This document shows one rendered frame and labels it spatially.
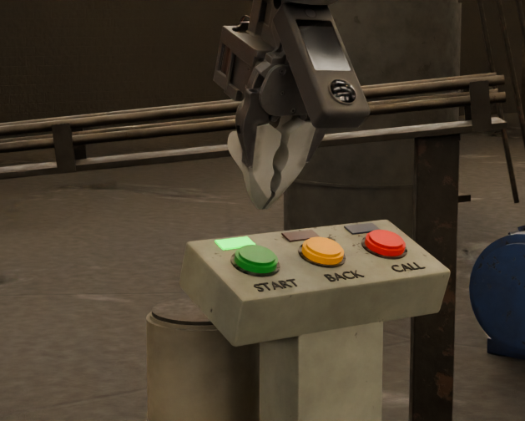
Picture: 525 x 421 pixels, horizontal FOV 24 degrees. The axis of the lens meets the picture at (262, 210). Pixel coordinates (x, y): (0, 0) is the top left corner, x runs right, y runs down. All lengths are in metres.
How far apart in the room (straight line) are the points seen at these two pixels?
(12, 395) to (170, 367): 1.53
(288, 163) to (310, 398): 0.22
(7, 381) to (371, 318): 1.79
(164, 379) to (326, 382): 0.19
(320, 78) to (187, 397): 0.42
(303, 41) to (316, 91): 0.05
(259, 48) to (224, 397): 0.39
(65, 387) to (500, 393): 0.97
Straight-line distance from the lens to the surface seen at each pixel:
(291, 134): 1.06
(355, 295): 1.13
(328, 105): 0.97
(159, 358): 1.26
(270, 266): 1.11
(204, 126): 1.44
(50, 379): 2.87
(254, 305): 1.07
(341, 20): 3.80
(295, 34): 1.00
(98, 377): 2.87
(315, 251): 1.14
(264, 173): 1.07
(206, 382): 1.25
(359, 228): 1.23
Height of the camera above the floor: 0.83
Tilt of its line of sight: 9 degrees down
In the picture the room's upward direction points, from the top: straight up
